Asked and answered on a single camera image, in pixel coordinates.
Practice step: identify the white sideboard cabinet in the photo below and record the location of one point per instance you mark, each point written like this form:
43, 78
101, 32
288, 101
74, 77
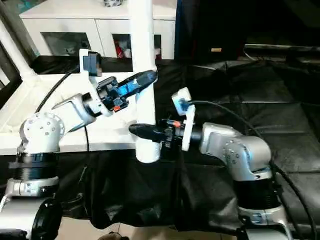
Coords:
75, 20

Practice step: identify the grey toy figure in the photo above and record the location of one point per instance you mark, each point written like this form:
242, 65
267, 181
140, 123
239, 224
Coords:
112, 2

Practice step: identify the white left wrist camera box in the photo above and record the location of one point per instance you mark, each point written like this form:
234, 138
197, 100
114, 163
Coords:
90, 65

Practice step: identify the black plastic mat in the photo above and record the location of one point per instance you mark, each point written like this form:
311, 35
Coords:
280, 110

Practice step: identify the small yellow tag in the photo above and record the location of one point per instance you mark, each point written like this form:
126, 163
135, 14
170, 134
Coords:
216, 50

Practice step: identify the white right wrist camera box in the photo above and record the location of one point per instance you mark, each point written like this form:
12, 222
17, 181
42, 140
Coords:
186, 117

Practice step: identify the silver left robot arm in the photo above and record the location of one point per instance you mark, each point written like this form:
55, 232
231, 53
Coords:
45, 135

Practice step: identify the white plastic table leg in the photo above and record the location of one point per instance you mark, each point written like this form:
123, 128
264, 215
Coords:
15, 55
145, 50

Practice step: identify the beige curtain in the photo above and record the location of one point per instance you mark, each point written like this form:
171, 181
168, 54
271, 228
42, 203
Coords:
12, 35

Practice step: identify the white plastic table top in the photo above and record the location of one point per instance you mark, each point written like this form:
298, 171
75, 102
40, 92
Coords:
65, 105

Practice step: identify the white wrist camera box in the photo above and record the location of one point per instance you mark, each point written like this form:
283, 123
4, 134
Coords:
90, 65
186, 117

